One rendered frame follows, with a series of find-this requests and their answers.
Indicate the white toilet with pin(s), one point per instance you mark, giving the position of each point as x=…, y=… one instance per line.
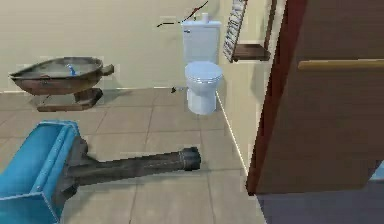
x=202, y=80

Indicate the white roll on toilet tank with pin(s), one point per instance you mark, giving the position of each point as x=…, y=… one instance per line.
x=204, y=17

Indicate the brown wooden room door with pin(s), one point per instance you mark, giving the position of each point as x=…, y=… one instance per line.
x=326, y=126

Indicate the blue tub with grey pipe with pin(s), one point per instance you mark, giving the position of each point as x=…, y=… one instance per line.
x=36, y=166

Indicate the dark wooden wall shelf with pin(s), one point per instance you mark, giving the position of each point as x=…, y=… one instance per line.
x=251, y=52

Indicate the white framed wall picture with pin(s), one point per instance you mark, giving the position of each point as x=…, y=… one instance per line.
x=234, y=28

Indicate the brown pedestal sink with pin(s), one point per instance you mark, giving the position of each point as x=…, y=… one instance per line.
x=60, y=80

